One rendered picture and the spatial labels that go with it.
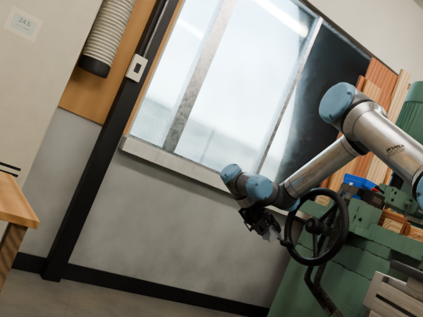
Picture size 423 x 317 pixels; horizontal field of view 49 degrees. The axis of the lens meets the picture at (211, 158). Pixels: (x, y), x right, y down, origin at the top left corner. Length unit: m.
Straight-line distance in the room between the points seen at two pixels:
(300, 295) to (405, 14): 2.68
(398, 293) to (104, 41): 1.73
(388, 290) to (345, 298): 0.60
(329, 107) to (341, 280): 0.77
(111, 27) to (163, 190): 1.00
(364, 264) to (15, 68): 1.59
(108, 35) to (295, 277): 1.41
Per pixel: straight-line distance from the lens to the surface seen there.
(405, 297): 1.18
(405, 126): 1.97
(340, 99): 1.26
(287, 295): 1.98
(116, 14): 2.37
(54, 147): 2.50
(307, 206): 2.01
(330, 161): 1.44
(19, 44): 2.14
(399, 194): 1.98
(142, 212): 2.75
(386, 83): 3.80
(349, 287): 1.80
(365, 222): 1.78
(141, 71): 2.49
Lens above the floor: 0.84
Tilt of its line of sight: 2 degrees up
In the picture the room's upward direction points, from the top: 23 degrees clockwise
